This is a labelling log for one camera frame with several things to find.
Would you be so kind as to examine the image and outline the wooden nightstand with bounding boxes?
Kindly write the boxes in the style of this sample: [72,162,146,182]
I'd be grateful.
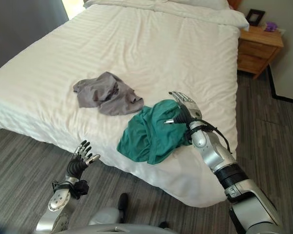
[237,25,284,80]

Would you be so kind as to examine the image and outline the grey garment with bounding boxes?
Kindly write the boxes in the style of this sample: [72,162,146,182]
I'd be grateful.
[72,71,144,116]

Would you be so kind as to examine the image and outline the white bed duvet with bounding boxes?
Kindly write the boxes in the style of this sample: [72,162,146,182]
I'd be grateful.
[0,0,250,205]

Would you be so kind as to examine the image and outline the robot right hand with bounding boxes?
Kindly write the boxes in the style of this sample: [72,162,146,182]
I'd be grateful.
[164,91,202,127]

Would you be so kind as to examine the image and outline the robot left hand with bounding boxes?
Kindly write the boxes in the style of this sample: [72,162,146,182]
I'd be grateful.
[65,140,101,181]

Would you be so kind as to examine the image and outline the grey curtain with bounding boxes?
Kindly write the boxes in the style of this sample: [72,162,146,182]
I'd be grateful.
[0,0,69,71]

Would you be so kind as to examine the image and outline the robot torso and legs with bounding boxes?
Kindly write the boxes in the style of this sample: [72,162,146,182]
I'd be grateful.
[62,206,167,234]

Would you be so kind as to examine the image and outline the purple object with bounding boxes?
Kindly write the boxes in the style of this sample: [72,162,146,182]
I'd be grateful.
[264,21,278,32]

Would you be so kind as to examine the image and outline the white pillow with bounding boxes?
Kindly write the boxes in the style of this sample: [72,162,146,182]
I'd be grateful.
[83,0,231,11]

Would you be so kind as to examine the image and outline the green garment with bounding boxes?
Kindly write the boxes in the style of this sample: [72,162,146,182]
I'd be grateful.
[116,99,191,165]

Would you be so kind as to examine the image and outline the wooden headboard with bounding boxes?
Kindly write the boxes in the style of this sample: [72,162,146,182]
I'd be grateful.
[227,0,240,11]

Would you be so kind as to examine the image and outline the black picture frame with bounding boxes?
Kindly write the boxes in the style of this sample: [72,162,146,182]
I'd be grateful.
[246,8,266,26]

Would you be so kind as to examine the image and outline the robot dark foot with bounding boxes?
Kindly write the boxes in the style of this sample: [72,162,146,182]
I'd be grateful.
[118,193,129,211]

